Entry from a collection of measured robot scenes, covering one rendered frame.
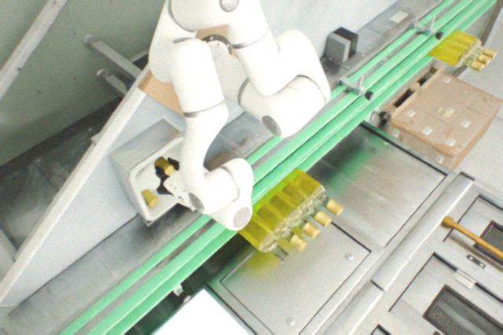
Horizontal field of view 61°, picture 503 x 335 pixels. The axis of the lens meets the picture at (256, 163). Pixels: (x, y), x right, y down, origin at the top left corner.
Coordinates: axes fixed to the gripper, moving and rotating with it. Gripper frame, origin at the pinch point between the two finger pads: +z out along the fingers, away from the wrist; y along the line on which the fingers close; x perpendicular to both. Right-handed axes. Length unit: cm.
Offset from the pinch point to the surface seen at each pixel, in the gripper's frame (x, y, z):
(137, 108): 15.9, 1.2, 5.6
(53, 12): 29, 9, 59
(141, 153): 7.2, -3.9, 1.5
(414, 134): -242, 321, 104
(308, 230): -31.7, 23.9, -22.2
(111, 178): 0.9, -11.3, 9.3
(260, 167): -14.8, 24.3, -6.0
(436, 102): -239, 382, 111
